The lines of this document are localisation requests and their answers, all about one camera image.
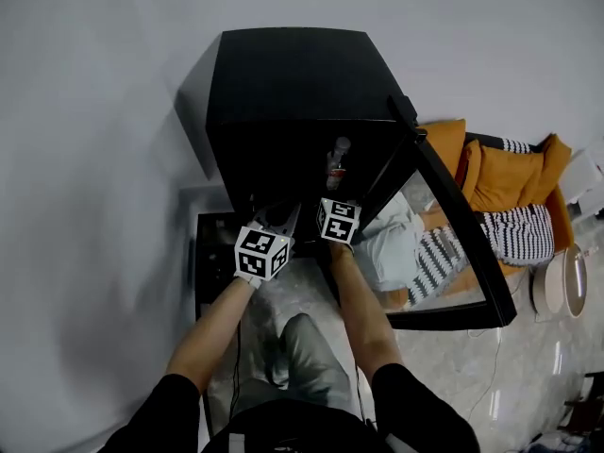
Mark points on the glass fridge door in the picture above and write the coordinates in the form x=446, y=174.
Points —
x=472, y=234

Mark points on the pile of floor equipment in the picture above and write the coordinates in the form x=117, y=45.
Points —
x=585, y=408

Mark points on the red label bottle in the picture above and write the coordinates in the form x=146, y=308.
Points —
x=339, y=168

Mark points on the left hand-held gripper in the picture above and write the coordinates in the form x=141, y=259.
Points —
x=257, y=253

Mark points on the pale crumpled cloth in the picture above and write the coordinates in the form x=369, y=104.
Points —
x=387, y=248

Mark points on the person's right forearm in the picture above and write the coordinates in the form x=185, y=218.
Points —
x=363, y=319

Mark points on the person's left forearm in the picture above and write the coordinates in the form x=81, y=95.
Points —
x=207, y=333

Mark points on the black mini fridge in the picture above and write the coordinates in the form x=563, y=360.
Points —
x=302, y=78

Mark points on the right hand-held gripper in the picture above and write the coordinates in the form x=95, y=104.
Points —
x=337, y=222

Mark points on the white cabinet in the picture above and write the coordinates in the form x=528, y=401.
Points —
x=585, y=177

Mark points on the round beige side table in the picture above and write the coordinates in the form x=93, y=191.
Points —
x=561, y=281

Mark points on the orange sofa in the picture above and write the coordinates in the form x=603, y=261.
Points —
x=505, y=177

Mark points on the black white striped pillow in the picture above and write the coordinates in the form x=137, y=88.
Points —
x=515, y=145

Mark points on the black white striped blanket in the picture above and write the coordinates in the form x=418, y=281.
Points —
x=519, y=234

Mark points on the person's black shirt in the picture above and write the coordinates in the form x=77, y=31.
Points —
x=292, y=427

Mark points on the white wristband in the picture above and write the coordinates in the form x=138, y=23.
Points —
x=250, y=281

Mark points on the person's grey trousers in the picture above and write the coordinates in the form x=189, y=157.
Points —
x=307, y=361

